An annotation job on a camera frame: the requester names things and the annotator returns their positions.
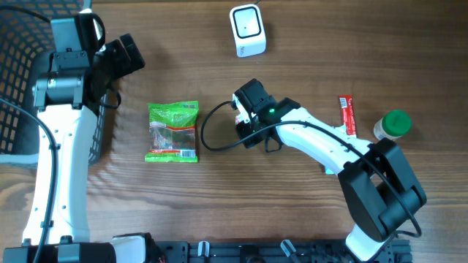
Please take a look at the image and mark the teal white tissue pack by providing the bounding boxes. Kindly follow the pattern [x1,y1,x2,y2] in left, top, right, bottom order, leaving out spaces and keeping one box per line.
[325,124,347,175]

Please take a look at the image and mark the red stick sachet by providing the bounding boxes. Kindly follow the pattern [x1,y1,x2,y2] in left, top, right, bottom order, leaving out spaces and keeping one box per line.
[339,95,357,137]

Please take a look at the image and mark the green lid jar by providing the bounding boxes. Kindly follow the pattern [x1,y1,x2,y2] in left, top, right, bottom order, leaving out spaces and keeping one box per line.
[374,110,412,140]

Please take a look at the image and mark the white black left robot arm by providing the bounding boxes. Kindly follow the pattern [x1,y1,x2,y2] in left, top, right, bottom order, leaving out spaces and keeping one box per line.
[3,3,165,262]

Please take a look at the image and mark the grey plastic mesh basket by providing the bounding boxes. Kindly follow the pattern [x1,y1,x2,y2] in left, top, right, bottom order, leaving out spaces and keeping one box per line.
[1,0,93,168]

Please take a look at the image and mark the white barcode scanner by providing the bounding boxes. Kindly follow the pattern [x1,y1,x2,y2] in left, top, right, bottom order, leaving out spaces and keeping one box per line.
[230,4,266,58]

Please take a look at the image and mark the green gummy candy bag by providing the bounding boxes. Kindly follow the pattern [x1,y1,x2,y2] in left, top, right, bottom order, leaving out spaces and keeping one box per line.
[145,101,199,163]

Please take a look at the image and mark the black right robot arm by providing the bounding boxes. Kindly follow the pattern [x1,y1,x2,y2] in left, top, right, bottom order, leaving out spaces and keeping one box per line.
[231,96,427,262]

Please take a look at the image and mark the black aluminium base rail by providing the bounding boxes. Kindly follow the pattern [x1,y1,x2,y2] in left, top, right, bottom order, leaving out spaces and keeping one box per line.
[146,239,414,263]

